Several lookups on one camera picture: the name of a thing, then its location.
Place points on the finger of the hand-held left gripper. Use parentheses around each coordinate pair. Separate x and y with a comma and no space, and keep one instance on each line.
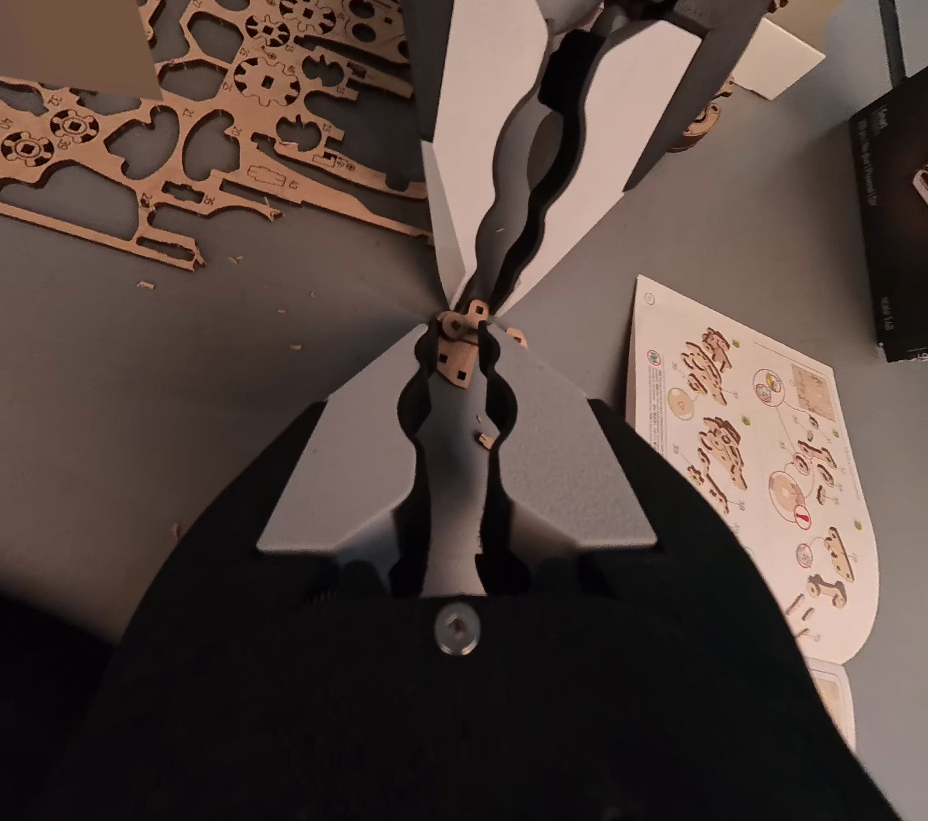
(478,74)
(631,110)

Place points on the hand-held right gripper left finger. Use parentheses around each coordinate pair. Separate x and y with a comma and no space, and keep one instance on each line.
(341,473)

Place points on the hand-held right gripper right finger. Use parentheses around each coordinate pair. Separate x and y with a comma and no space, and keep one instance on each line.
(573,473)

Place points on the wooden bracket plate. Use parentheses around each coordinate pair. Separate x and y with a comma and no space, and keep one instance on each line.
(457,361)

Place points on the wooden link arm piece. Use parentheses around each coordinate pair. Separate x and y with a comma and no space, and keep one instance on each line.
(453,326)

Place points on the partly built wooden model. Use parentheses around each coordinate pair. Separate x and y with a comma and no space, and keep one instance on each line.
(700,121)

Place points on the black model kit box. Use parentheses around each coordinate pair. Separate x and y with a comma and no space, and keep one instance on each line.
(892,219)

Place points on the short wooden peg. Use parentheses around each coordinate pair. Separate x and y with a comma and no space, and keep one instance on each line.
(484,440)

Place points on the white cardboard tray box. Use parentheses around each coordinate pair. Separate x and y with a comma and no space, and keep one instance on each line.
(783,60)

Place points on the open instruction booklet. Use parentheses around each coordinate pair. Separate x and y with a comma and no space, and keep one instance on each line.
(725,400)

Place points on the punched wooden part sheet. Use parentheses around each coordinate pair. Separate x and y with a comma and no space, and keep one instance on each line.
(348,197)

